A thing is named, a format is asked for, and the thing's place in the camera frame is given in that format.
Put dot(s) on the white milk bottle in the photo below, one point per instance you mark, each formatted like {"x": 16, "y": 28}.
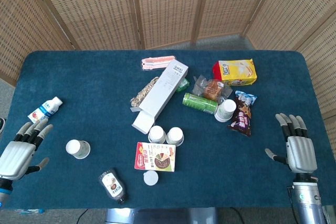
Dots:
{"x": 44, "y": 111}

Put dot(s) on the yellow chips bag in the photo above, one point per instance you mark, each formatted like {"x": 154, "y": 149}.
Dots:
{"x": 236, "y": 72}

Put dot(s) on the brown snack bag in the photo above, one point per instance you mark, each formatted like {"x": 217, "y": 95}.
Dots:
{"x": 240, "y": 121}

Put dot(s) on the white cup near can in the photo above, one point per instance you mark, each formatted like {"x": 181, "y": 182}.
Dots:
{"x": 225, "y": 110}

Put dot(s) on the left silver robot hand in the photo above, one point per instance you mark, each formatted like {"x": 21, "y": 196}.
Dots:
{"x": 15, "y": 158}

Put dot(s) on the white paper cup blue flower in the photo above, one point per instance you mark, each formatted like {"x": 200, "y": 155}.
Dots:
{"x": 156, "y": 133}

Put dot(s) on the pink packaged item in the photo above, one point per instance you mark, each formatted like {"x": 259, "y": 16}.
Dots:
{"x": 155, "y": 62}

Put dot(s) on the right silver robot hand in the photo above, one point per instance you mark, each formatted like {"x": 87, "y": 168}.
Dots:
{"x": 302, "y": 153}

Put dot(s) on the teal felt table cover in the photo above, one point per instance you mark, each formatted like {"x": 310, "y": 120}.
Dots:
{"x": 78, "y": 82}

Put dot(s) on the blue white snack packet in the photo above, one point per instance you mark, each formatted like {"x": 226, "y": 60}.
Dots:
{"x": 248, "y": 98}

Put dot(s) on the green drink can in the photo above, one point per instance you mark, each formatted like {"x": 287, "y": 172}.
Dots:
{"x": 199, "y": 102}

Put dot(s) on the small green packet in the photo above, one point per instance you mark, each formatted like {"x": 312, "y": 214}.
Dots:
{"x": 183, "y": 85}

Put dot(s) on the white paper cup green leaves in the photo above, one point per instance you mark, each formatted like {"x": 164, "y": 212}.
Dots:
{"x": 77, "y": 148}
{"x": 175, "y": 134}

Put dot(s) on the red white cookie box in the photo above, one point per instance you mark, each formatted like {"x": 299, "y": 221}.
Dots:
{"x": 155, "y": 157}

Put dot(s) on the wicker folding screen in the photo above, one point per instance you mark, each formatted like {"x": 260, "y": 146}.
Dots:
{"x": 168, "y": 6}

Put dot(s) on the black white shoe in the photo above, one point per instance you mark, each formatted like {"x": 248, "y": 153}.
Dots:
{"x": 2, "y": 125}

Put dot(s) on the dark sauce squeeze bottle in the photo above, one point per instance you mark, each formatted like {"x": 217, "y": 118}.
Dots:
{"x": 113, "y": 184}

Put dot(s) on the bread in clear wrapper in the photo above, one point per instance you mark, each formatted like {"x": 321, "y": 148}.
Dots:
{"x": 212, "y": 89}

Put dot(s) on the long grey cardboard box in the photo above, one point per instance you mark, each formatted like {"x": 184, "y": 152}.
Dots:
{"x": 162, "y": 90}

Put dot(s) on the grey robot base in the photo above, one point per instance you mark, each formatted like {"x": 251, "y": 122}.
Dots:
{"x": 157, "y": 217}

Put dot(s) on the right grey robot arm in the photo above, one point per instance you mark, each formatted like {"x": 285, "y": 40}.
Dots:
{"x": 307, "y": 203}

